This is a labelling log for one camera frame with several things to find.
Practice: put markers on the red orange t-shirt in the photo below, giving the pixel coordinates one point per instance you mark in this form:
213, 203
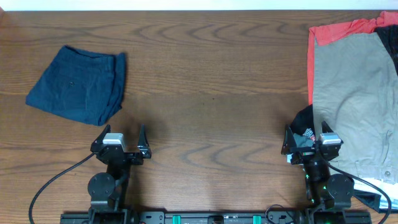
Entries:
327, 34

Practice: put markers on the light blue garment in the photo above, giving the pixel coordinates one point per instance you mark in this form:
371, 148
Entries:
303, 141

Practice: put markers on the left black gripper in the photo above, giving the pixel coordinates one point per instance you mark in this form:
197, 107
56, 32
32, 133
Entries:
125, 155

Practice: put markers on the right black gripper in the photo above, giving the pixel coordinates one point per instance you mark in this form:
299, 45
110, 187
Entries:
308, 149

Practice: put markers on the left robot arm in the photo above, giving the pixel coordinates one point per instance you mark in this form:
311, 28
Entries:
108, 189

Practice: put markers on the black patterned garment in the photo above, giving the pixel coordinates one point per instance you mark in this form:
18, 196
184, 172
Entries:
388, 36

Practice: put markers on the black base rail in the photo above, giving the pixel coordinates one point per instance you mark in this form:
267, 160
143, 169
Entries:
270, 216

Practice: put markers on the khaki shorts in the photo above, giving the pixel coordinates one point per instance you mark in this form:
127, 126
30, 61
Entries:
355, 92

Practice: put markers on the navy blue shorts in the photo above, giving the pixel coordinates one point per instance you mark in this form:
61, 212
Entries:
82, 86

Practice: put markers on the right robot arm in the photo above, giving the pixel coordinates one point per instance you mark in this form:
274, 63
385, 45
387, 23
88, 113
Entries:
329, 194

